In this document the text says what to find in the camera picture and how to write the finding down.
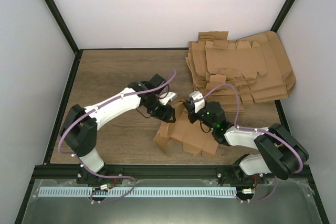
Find brown cardboard box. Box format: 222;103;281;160
153;98;218;158

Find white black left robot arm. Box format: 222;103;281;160
57;71;176;184

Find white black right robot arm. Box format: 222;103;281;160
184;100;309;184

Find stack of flat cardboard blanks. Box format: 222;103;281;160
186;31;296;112

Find clear acrylic front plate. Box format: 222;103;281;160
22;179;322;223

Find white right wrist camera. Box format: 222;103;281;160
190;91;205;113

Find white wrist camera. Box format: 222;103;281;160
190;91;205;113
159;91;177;105

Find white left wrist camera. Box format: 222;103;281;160
159;91;177;105

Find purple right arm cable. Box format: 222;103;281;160
202;83;305;204

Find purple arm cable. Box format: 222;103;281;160
202;83;305;204
58;70;177;205

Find black front mounting rail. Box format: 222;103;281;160
31;163;312;184

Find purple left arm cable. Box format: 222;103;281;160
58;70;177;205

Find light blue slotted cable duct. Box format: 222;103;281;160
38;187;237;198

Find black back right frame post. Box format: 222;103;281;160
270;0;296;33

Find black frame post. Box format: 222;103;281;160
44;0;79;54
270;0;296;33

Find black back left frame post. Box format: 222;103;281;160
44;0;79;54

